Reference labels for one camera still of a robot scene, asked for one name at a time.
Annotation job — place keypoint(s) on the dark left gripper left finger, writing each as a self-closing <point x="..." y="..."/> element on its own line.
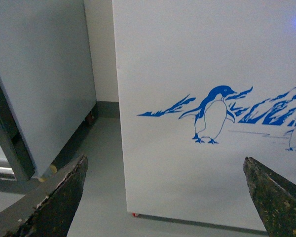
<point x="49" y="209"/>

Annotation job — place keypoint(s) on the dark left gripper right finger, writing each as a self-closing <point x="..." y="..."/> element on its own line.
<point x="274" y="198"/>

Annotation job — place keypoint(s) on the white blue chest freezer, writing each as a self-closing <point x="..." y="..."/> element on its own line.
<point x="202" y="85"/>

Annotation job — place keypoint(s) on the grey upright cabinet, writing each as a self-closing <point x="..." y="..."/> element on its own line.
<point x="46" y="72"/>

